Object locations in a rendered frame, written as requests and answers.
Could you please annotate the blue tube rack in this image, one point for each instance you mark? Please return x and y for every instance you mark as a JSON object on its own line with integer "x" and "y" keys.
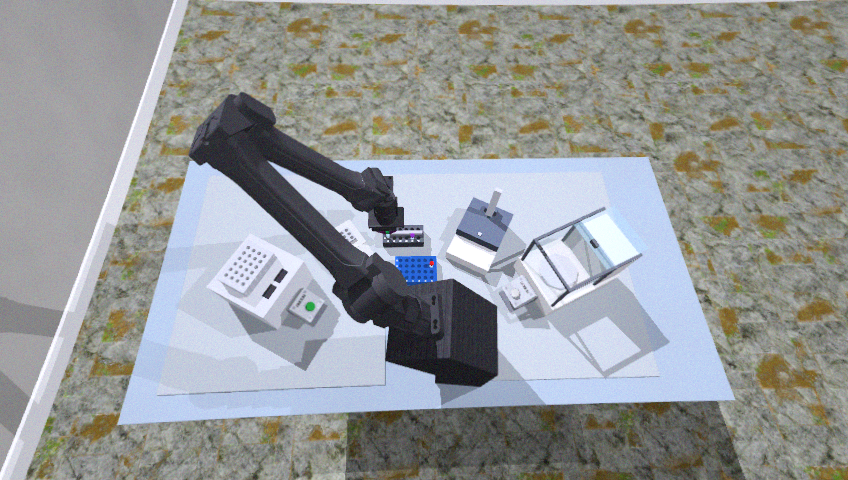
{"x": 416, "y": 269}

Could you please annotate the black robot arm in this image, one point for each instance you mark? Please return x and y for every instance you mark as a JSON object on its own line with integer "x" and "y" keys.
{"x": 369, "y": 287}

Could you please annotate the white block with grey holes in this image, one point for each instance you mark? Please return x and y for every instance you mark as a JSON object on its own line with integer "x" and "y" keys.
{"x": 349, "y": 232}

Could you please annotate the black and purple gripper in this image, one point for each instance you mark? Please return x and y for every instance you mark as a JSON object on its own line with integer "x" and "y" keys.
{"x": 390, "y": 223}

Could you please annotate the white block with round holes on base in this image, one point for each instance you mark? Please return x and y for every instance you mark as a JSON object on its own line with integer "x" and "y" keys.
{"x": 271, "y": 292}

